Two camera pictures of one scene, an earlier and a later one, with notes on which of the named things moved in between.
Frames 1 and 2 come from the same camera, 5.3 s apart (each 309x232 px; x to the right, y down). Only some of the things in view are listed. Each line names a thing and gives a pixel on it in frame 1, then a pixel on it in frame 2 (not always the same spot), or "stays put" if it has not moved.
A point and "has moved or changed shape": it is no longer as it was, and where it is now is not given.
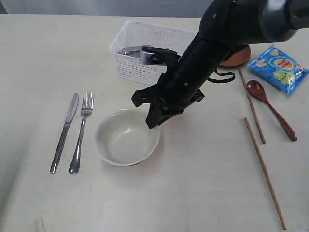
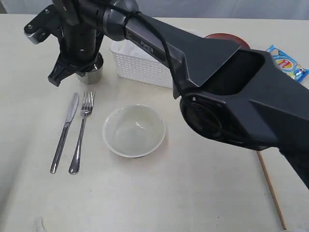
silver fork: x=87 y=107 stays put
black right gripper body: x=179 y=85 → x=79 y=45
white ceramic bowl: x=123 y=137 has moved or changed shape
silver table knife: x=71 y=111 stays put
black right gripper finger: x=167 y=115 → x=82 y=72
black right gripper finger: x=154 y=113 → x=62 y=69
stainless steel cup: x=134 y=51 → x=93 y=77
